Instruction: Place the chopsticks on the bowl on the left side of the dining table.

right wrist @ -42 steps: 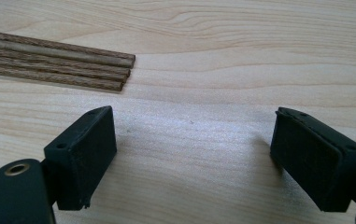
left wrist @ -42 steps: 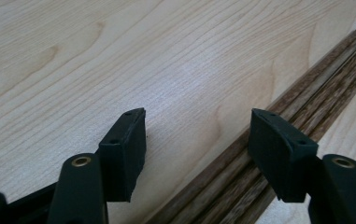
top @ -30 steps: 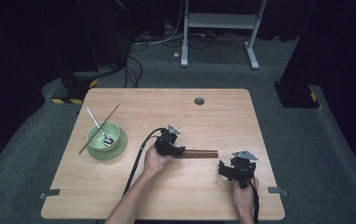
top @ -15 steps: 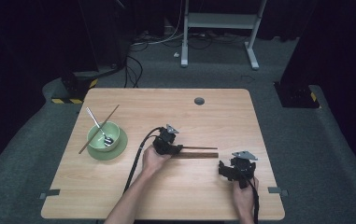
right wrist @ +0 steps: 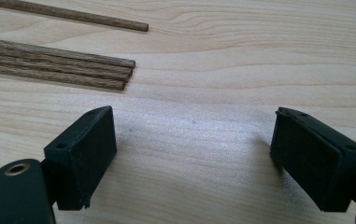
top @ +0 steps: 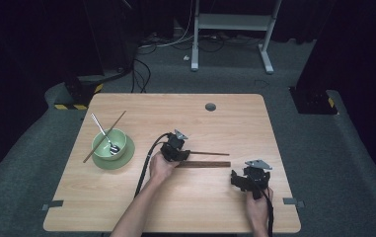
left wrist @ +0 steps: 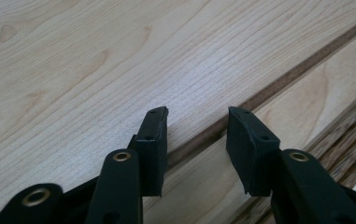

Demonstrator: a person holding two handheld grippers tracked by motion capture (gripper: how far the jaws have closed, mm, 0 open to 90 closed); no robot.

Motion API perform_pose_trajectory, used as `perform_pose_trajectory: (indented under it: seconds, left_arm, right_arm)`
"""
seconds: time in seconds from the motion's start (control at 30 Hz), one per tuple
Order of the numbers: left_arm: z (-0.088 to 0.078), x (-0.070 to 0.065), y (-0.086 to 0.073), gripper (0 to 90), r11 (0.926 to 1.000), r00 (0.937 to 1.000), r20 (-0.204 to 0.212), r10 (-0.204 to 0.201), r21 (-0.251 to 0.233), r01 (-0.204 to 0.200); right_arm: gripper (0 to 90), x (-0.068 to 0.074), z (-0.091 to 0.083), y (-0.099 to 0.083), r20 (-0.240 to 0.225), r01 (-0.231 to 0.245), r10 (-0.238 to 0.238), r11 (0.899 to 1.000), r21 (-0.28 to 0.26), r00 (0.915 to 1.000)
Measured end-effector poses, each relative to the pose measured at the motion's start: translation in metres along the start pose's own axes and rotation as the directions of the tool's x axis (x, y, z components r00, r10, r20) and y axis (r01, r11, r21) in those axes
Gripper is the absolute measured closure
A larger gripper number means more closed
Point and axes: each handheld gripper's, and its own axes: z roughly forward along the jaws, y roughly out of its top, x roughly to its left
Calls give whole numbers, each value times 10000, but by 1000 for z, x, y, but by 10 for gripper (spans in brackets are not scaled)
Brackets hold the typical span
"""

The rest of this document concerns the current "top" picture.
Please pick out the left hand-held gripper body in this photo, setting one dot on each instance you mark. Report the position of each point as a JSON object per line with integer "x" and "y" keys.
{"x": 175, "y": 143}

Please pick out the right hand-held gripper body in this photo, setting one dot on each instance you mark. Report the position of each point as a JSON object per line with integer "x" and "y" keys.
{"x": 257, "y": 177}

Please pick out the person's left hand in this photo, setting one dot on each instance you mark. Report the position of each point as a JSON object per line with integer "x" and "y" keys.
{"x": 161, "y": 169}

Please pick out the person's right hand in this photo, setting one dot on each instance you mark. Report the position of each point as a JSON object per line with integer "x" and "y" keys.
{"x": 256, "y": 209}

